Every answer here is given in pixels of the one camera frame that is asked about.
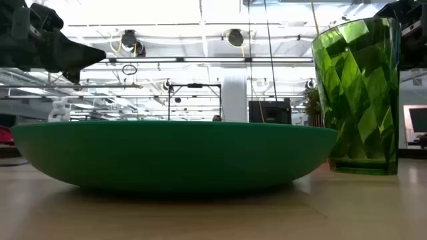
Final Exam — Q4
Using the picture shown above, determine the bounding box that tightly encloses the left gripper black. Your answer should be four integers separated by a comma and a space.
0, 0, 107, 85

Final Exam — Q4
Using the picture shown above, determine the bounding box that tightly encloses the potted plant in ribbed pot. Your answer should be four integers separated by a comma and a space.
302, 87, 325, 128

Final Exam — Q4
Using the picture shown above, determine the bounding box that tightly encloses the long ceiling light bar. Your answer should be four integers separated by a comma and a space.
99, 57, 314, 64

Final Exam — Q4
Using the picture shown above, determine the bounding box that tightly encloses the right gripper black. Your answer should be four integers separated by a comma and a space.
374, 0, 427, 71

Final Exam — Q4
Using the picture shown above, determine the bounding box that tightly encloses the black tube frame rig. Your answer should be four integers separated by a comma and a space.
167, 83, 223, 121

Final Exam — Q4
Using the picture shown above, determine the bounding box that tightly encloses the grey horizontal rail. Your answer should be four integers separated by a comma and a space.
0, 83, 144, 90

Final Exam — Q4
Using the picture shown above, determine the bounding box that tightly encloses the white robot figure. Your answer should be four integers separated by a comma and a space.
47, 97, 71, 123

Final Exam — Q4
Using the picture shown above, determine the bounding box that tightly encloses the black cable with loop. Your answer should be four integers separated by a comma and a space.
263, 0, 278, 101

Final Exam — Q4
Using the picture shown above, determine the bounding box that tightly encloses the green round plate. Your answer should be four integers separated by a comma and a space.
11, 120, 340, 194

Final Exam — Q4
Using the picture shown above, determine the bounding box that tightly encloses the yellow hanging cable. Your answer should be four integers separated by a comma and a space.
310, 0, 320, 36

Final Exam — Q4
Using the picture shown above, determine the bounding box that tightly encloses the dark wall screen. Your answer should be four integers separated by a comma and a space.
402, 105, 427, 149

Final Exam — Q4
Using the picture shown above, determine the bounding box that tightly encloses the black display screen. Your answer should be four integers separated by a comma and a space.
248, 97, 293, 125

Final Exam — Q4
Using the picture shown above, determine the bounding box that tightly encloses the black hanging cable ring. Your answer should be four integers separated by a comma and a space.
121, 63, 138, 76

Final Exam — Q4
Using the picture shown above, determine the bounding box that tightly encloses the white building column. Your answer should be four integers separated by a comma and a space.
222, 75, 248, 123

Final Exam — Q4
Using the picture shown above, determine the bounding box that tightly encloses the red storage bin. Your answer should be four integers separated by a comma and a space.
0, 125, 16, 146

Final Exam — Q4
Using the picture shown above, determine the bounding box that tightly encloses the green faceted plastic cup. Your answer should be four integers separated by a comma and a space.
310, 17, 402, 176

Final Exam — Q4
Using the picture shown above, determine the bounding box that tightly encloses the black ceiling cable reel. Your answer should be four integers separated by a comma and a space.
109, 29, 147, 57
225, 28, 246, 57

